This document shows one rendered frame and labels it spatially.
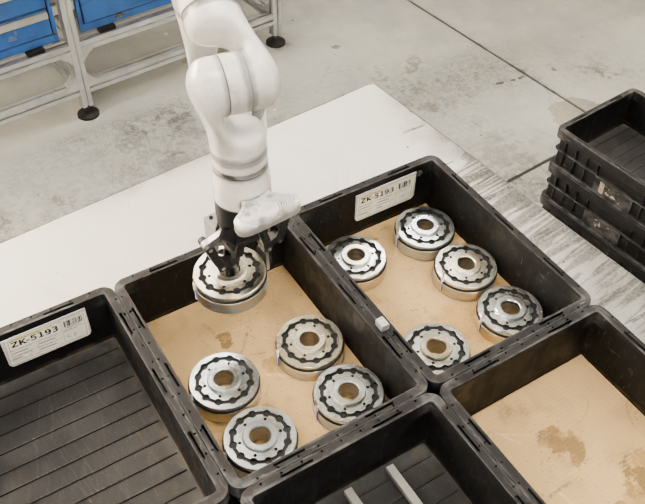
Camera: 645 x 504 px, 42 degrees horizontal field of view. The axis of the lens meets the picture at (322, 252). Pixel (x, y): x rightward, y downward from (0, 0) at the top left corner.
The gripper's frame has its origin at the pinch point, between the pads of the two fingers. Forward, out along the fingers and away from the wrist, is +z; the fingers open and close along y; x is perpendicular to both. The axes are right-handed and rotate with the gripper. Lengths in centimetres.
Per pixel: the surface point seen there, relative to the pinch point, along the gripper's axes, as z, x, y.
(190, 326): 16.7, -7.5, 7.3
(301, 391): 16.5, 12.5, -0.2
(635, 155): 54, -18, -125
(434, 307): 17.0, 11.2, -27.0
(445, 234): 14.4, 1.5, -37.3
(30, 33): 65, -180, -22
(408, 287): 17.1, 5.5, -26.3
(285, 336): 13.8, 4.4, -2.8
